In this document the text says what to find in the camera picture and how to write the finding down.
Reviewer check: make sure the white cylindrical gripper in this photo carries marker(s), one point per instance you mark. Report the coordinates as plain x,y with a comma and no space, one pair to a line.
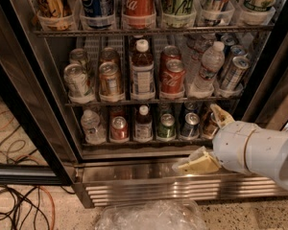
230,145

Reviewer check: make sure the clear water bottle middle shelf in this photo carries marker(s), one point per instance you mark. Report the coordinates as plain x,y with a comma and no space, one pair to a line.
211,62

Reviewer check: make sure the brown tea bottle white cap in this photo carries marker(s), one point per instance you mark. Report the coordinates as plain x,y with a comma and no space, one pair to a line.
143,131

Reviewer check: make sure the red coca-cola can rear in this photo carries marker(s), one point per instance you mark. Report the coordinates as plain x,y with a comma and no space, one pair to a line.
169,52

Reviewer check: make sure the blue soda can bottom shelf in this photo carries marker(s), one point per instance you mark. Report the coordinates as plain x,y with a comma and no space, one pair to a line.
190,126

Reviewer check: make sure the fridge bottom grille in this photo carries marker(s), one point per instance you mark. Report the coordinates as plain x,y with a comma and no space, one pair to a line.
102,184

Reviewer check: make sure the tea bottle middle shelf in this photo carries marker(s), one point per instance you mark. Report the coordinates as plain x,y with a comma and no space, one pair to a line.
142,72

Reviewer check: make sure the orange can middle shelf rear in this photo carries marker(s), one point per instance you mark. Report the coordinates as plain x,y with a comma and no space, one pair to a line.
109,54

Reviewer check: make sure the orange can shelf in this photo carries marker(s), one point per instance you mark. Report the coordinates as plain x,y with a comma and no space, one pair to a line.
110,79
109,54

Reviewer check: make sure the white green can top shelf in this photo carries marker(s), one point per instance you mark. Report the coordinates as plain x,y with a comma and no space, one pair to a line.
256,11

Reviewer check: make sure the white can middle shelf rear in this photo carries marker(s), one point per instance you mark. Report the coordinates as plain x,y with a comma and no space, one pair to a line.
79,55

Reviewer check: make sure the red coca-cola can top shelf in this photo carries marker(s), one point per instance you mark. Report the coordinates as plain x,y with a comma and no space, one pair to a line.
138,12

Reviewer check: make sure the orange can middle shelf front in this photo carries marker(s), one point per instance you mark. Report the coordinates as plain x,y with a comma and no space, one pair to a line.
110,79

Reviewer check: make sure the clear water bottle shelf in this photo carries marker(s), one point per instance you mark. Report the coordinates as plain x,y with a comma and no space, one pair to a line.
93,127
211,62

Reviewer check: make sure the yellow can top shelf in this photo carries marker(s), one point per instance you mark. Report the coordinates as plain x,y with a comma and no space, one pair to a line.
56,15

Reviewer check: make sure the red coca-cola can front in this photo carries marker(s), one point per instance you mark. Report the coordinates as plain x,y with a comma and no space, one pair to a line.
172,79

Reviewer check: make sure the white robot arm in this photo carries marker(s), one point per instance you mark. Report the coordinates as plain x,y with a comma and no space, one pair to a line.
267,155

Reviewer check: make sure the blue red can top shelf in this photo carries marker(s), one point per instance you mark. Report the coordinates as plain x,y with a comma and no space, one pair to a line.
215,12

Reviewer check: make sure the red soda can bottom shelf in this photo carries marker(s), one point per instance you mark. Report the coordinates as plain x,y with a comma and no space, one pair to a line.
119,131

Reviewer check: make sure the blue pepsi can top shelf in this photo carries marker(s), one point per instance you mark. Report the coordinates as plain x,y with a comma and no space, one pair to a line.
98,13

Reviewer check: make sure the brown soda can bottom shelf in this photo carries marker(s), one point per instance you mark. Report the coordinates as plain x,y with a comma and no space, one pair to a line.
210,126

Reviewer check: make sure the clear plastic bag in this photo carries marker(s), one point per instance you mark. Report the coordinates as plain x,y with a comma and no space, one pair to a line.
153,215

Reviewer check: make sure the clear water bottle bottom shelf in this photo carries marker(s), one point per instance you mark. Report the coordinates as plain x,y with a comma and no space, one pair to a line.
93,127

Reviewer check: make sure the silver can middle shelf right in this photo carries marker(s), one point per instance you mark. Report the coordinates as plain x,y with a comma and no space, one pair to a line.
235,72

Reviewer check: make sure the white can middle shelf front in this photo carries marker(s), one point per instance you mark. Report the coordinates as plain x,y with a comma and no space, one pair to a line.
78,83

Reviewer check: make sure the green soda can bottom shelf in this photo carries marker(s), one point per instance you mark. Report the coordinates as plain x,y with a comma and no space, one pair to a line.
166,128

